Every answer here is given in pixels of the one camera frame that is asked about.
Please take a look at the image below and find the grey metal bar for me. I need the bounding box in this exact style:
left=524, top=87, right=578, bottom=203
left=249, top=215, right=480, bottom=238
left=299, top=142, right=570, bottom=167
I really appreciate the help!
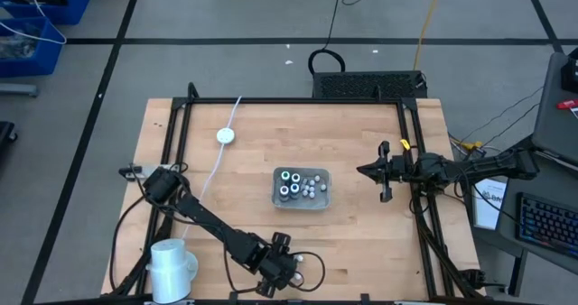
left=0, top=83, right=40, bottom=97

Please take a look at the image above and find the black desk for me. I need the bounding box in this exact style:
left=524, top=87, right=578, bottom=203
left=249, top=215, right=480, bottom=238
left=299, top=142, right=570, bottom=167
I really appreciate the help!
left=495, top=149, right=578, bottom=274

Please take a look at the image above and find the yellow hanging cable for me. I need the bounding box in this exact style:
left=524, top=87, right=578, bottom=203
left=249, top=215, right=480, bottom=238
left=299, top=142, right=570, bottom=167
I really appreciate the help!
left=413, top=0, right=446, bottom=71

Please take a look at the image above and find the black hanging cable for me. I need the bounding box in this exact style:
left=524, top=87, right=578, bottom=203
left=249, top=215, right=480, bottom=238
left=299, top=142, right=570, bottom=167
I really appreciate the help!
left=307, top=0, right=369, bottom=76

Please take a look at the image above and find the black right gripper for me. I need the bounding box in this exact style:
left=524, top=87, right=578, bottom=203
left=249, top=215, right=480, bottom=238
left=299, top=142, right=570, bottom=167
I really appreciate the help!
left=356, top=140, right=411, bottom=203

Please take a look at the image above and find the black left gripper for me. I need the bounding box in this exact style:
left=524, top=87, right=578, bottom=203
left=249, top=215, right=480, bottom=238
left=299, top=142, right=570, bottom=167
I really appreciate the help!
left=256, top=232, right=300, bottom=296

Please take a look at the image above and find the thin white cable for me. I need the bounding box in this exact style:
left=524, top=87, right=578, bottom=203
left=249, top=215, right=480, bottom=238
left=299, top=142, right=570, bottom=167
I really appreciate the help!
left=0, top=0, right=68, bottom=45

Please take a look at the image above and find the black power cable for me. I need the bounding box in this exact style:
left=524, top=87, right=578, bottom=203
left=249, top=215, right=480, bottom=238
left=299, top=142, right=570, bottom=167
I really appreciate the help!
left=109, top=191, right=157, bottom=292

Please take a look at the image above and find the grey plastic tray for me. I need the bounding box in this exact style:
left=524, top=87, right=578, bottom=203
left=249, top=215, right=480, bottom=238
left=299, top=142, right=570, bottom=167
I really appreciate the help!
left=270, top=167, right=333, bottom=211

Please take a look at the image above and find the dark grey desk panel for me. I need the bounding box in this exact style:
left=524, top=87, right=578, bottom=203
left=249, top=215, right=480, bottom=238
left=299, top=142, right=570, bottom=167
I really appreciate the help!
left=531, top=51, right=578, bottom=166

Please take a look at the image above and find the white lamp cable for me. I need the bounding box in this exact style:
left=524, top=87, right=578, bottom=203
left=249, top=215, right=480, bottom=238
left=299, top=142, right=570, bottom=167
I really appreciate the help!
left=179, top=95, right=244, bottom=242

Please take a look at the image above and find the white paper sheet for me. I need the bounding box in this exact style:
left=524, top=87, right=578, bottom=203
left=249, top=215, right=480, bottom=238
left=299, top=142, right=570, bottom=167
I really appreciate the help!
left=471, top=177, right=508, bottom=231

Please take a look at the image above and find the blue plastic bin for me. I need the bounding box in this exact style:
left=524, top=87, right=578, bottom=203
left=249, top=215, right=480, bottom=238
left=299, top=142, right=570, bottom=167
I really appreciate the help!
left=0, top=16, right=64, bottom=79
left=0, top=0, right=92, bottom=26

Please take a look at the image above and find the black perforated computer case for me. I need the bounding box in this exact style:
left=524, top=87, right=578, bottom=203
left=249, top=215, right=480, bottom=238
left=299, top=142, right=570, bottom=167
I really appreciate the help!
left=312, top=70, right=429, bottom=100

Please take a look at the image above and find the white cylindrical spot lamp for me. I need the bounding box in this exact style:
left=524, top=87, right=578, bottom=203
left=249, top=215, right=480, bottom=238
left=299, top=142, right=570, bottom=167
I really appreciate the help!
left=144, top=237, right=200, bottom=305

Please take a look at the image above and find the black backlit keyboard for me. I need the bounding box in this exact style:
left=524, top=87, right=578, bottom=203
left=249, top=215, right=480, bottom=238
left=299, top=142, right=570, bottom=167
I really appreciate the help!
left=516, top=191, right=578, bottom=257

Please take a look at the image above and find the black aluminium table frame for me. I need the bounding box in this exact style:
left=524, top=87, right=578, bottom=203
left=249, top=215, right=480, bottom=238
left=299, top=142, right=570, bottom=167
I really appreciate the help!
left=107, top=81, right=487, bottom=305

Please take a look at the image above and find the black box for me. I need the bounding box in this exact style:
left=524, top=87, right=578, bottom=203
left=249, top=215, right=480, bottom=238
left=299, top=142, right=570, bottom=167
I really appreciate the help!
left=561, top=46, right=578, bottom=94

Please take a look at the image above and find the white round switch puck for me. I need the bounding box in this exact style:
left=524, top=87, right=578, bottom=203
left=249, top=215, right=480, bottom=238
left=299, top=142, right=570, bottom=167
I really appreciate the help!
left=215, top=127, right=237, bottom=146

